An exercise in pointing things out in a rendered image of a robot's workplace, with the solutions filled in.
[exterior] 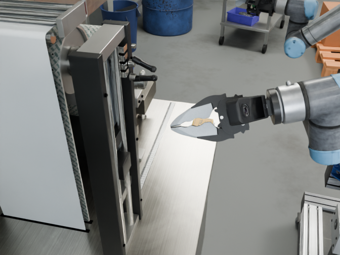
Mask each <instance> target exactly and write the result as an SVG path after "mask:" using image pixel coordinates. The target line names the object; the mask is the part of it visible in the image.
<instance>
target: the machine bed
mask: <svg viewBox="0 0 340 255"><path fill-rule="evenodd" d="M170 102H172V103H175V106H174V108H173V111H172V113H171V116H170V118H169V121H168V123H167V126H166V129H165V131H164V134H163V136H162V139H161V141H160V144H159V147H158V149H157V152H156V154H155V157H154V160H153V162H152V165H151V168H150V170H149V173H148V175H147V178H146V181H145V183H144V186H143V188H142V191H141V195H142V211H143V216H142V219H141V220H139V221H138V224H137V227H136V230H135V232H134V235H133V238H132V241H131V243H130V246H129V249H128V251H127V254H126V255H197V250H198V244H199V238H200V233H201V227H202V222H203V217H204V211H205V206H206V201H207V195H208V190H209V184H210V179H211V174H212V170H213V164H214V159H215V153H216V148H217V143H218V142H212V141H207V140H202V139H198V138H193V137H189V136H184V135H181V134H178V133H176V132H174V131H172V130H171V127H170V124H171V123H172V122H173V121H174V119H175V118H176V117H178V116H179V115H180V114H182V113H183V112H185V111H186V110H188V109H189V108H190V107H192V106H193V105H195V104H192V103H184V102H175V101H167V100H158V99H152V101H151V103H150V105H149V107H148V109H147V111H146V113H145V114H146V115H147V118H146V119H145V120H139V119H138V117H137V118H136V119H137V124H138V127H139V134H138V138H139V139H138V148H141V149H145V154H144V156H143V158H142V161H139V165H140V174H141V172H142V169H143V167H144V165H145V162H146V160H147V157H148V155H149V152H150V150H151V148H152V145H153V143H154V140H155V138H156V135H157V133H158V131H159V128H160V126H161V123H162V121H163V118H164V116H165V114H166V111H167V109H168V106H169V104H170ZM77 158H78V163H79V168H80V173H81V178H82V183H83V189H84V194H85V197H86V202H87V207H88V212H89V217H90V221H89V222H88V221H84V225H85V228H86V229H89V230H90V231H89V233H86V232H81V231H75V230H70V229H65V228H59V227H54V226H49V225H44V224H38V223H33V222H28V221H22V220H17V219H11V218H6V217H1V216H0V255H104V254H103V249H102V243H101V237H100V232H99V226H98V220H97V215H96V209H95V204H94V198H93V193H92V187H91V181H90V175H89V170H88V164H87V159H86V157H81V156H77Z"/></svg>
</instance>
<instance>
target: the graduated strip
mask: <svg viewBox="0 0 340 255"><path fill-rule="evenodd" d="M174 106H175V103H172V102H170V104H169V106H168V109H167V111H166V114H165V116H164V118H163V121H162V123H161V126H160V128H159V131H158V133H157V135H156V138H155V140H154V143H153V145H152V148H151V150H150V152H149V155H148V157H147V160H146V162H145V165H144V167H143V169H142V172H141V174H140V180H141V190H142V188H143V186H144V183H145V181H146V178H147V175H148V173H149V170H150V168H151V165H152V162H153V160H154V157H155V154H156V152H157V149H158V147H159V144H160V141H161V139H162V136H163V134H164V131H165V129H166V126H167V123H168V121H169V118H170V116H171V113H172V111H173V108H174Z"/></svg>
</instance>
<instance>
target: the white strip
mask: <svg viewBox="0 0 340 255"><path fill-rule="evenodd" d="M49 30H51V29H46V28H34V27H23V26H11V25H0V206H1V209H2V211H3V214H1V215H0V216H1V217H6V218H11V219H17V220H22V221H28V222H33V223H38V224H44V225H49V226H54V227H59V228H65V229H70V230H75V231H81V232H86V233H89V231H90V230H89V229H86V228H85V225H84V220H83V215H82V211H81V206H80V201H79V196H78V191H77V187H76V182H75V177H74V172H73V168H72V163H71V158H70V154H69V149H68V144H67V140H66V135H65V130H64V125H63V120H62V116H61V111H60V106H59V101H58V97H57V92H56V87H55V83H54V78H53V73H52V69H51V64H50V59H49V54H48V49H47V45H46V44H54V43H55V42H56V35H55V33H53V32H48V31H49Z"/></svg>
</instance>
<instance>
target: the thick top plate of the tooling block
mask: <svg viewBox="0 0 340 255"><path fill-rule="evenodd" d="M142 90H143V99H142V101H141V103H140V105H139V107H138V108H136V114H142V115H145V113H146V111H147V109H148V107H149V105H150V103H151V101H152V99H153V97H154V95H155V93H156V81H148V84H147V87H146V89H145V90H144V89H142Z"/></svg>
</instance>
